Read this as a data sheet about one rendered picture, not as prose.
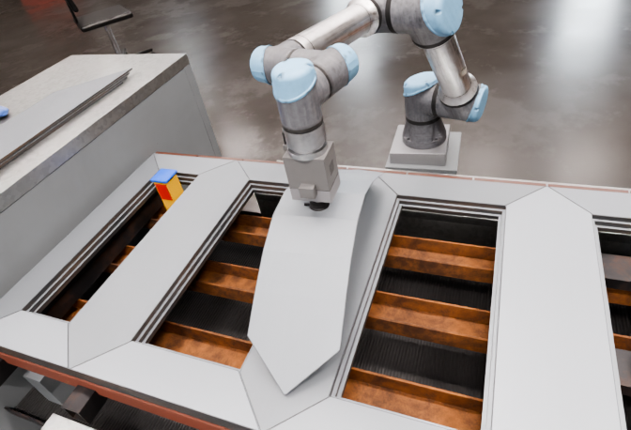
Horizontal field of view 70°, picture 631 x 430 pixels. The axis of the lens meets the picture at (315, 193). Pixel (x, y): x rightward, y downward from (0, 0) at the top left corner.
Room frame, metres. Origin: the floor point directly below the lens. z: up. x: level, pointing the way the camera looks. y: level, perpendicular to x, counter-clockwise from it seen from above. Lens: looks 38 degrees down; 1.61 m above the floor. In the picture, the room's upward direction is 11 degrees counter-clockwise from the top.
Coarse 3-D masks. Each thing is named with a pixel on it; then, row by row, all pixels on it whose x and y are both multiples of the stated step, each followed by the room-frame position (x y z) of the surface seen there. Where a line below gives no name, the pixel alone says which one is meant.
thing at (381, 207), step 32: (384, 192) 0.92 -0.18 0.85; (224, 224) 0.95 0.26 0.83; (384, 224) 0.80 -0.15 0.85; (608, 224) 0.68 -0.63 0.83; (192, 256) 0.83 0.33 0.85; (352, 256) 0.72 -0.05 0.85; (384, 256) 0.72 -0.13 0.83; (352, 288) 0.63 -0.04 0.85; (64, 320) 0.72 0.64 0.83; (160, 320) 0.67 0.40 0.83; (352, 320) 0.55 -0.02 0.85; (608, 320) 0.45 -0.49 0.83; (256, 352) 0.52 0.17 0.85; (352, 352) 0.49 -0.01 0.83; (256, 384) 0.45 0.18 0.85; (320, 384) 0.43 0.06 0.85; (192, 416) 0.44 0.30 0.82; (256, 416) 0.39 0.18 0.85; (288, 416) 0.38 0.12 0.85
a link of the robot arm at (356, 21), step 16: (352, 0) 1.12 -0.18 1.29; (368, 0) 1.09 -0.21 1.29; (384, 0) 1.10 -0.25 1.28; (336, 16) 1.03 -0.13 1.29; (352, 16) 1.04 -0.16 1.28; (368, 16) 1.07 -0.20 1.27; (384, 16) 1.09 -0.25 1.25; (304, 32) 0.95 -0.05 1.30; (320, 32) 0.95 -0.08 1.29; (336, 32) 0.98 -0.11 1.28; (352, 32) 1.01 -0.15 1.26; (368, 32) 1.08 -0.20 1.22; (384, 32) 1.11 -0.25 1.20; (256, 48) 0.91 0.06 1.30; (272, 48) 0.88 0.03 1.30; (288, 48) 0.86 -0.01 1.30; (304, 48) 0.90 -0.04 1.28; (320, 48) 0.92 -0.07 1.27; (256, 64) 0.88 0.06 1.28; (272, 64) 0.85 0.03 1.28
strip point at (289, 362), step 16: (256, 336) 0.51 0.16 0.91; (272, 352) 0.48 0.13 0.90; (288, 352) 0.47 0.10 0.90; (304, 352) 0.47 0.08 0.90; (320, 352) 0.46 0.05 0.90; (336, 352) 0.45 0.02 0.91; (272, 368) 0.46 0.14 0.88; (288, 368) 0.45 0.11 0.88; (304, 368) 0.44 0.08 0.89; (288, 384) 0.43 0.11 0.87
